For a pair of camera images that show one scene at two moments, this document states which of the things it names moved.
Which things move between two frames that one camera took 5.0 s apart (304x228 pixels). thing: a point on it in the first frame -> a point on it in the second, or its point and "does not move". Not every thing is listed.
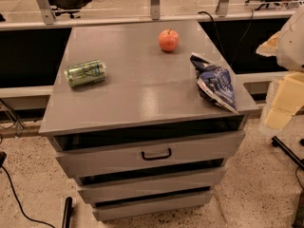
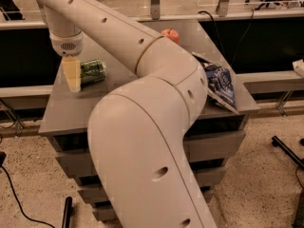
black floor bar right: [277, 142] does not move
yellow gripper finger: [289, 97] -> [69, 47]
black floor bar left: [67, 212] does not move
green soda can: [85, 73] does not move
